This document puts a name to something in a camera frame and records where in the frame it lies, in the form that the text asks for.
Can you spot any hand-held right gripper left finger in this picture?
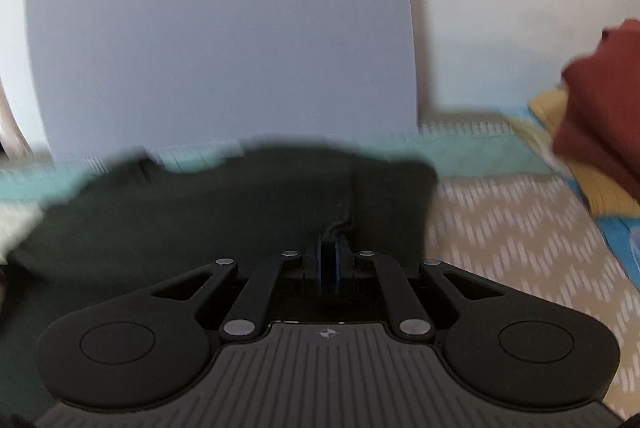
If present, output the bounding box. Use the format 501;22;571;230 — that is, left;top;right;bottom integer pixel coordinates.
148;235;327;340

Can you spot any patterned bed sheet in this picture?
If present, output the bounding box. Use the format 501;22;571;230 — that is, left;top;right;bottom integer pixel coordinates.
0;118;640;428

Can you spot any pale blue headboard panel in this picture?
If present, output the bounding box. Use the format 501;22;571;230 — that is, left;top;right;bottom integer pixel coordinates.
24;0;422;161

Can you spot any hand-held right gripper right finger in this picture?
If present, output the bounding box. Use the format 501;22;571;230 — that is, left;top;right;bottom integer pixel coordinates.
326;235;504;342

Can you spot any maroon cloth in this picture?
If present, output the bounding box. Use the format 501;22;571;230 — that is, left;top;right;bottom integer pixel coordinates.
554;18;640;204

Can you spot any dark green garment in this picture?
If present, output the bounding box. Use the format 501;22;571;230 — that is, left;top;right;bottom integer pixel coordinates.
0;147;440;428

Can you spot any mustard yellow cloth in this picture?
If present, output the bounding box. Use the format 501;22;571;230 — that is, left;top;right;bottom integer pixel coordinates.
529;87;640;215

